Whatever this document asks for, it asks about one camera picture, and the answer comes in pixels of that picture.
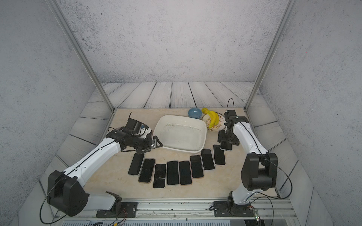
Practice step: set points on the left aluminium frame post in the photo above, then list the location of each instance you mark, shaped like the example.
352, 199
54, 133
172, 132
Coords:
62, 21

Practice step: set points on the black phone pink edge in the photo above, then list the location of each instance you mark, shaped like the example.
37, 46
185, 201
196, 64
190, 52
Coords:
219, 156

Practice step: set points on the aluminium frame post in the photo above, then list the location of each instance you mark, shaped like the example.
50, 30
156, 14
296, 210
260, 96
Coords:
62, 21
273, 47

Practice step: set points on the black phone pink case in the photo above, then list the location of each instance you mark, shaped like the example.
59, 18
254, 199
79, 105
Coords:
196, 167

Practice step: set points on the white plastic storage box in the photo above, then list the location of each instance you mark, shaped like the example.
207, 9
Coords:
183, 134

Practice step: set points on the black phone lilac case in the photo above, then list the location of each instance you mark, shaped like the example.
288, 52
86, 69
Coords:
146, 171

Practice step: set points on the cracked phone pink case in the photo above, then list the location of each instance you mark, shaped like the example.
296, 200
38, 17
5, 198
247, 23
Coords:
159, 176

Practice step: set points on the black phone green case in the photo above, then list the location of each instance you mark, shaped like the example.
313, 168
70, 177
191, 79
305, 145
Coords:
185, 173

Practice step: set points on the blue ceramic bowl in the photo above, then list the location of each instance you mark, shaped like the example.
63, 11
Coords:
195, 113

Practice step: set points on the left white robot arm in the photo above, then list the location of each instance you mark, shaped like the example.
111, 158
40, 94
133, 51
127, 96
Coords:
66, 188

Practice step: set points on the black phone mint case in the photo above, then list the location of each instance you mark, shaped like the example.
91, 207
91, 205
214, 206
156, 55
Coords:
226, 146

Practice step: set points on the right aluminium frame post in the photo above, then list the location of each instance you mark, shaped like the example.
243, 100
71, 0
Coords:
273, 47

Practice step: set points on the black phone cream case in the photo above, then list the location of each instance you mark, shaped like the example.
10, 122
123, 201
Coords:
172, 173

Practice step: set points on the yellow banana toy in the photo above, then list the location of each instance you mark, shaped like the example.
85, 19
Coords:
213, 117

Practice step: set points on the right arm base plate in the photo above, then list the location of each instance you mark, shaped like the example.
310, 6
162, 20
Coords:
224, 209

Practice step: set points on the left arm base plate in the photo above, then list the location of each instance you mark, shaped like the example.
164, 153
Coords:
119, 210

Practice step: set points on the round patterned plate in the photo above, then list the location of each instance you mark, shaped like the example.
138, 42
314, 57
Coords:
219, 126

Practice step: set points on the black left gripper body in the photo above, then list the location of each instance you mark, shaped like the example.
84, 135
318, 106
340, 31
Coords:
141, 143

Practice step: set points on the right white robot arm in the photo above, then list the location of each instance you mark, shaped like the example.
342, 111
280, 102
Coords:
259, 171

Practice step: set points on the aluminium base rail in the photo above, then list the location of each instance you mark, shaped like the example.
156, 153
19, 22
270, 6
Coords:
193, 212

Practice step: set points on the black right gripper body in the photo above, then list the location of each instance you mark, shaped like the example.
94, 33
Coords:
225, 136

